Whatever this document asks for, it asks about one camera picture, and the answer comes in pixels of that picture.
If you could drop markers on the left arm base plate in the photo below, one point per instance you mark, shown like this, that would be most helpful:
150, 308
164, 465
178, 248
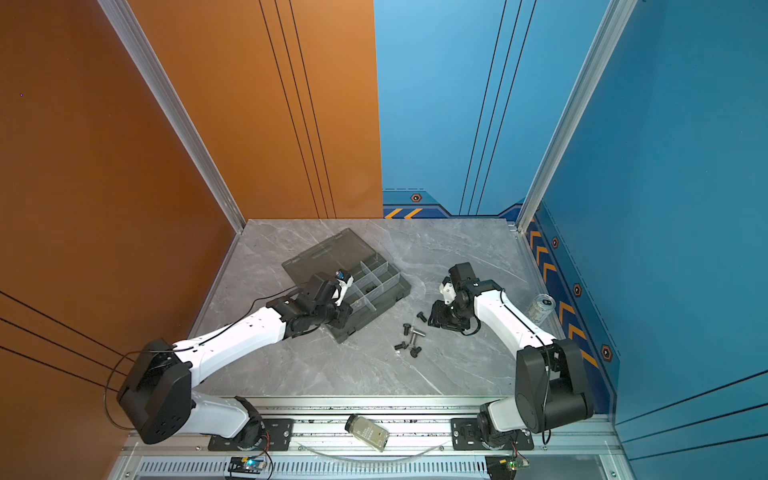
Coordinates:
257, 436

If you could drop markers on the small glass jar on rail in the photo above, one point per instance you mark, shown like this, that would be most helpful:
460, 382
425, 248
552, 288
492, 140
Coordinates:
367, 431

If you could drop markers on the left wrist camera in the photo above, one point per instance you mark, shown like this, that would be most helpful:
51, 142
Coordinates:
345, 281

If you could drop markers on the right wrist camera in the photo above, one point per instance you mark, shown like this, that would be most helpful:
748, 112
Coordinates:
447, 291

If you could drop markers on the right circuit board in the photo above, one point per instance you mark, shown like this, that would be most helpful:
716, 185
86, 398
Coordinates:
505, 467

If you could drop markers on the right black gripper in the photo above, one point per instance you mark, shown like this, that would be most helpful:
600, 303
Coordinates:
438, 317

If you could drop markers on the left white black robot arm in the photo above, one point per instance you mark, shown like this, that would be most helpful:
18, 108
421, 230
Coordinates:
160, 395

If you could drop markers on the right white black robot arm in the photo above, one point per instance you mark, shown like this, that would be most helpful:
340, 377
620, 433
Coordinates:
551, 384

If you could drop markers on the grey plastic organizer box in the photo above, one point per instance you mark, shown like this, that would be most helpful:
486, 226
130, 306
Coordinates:
377, 283

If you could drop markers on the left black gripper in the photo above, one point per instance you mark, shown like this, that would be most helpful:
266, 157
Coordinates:
346, 310

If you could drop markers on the pile of screws and nuts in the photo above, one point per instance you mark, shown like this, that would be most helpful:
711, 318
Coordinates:
411, 342

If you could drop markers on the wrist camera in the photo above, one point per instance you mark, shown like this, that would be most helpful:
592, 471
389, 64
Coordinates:
447, 291
345, 281

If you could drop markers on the left green circuit board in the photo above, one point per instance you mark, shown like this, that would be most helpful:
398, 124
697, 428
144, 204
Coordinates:
247, 467

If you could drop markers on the aluminium front rail frame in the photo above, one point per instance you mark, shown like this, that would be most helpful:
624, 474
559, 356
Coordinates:
419, 445

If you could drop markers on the silver drink can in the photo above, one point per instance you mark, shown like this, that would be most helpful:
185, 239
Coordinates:
540, 309

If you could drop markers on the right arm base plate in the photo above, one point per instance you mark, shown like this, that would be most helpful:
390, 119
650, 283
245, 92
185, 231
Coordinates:
470, 433

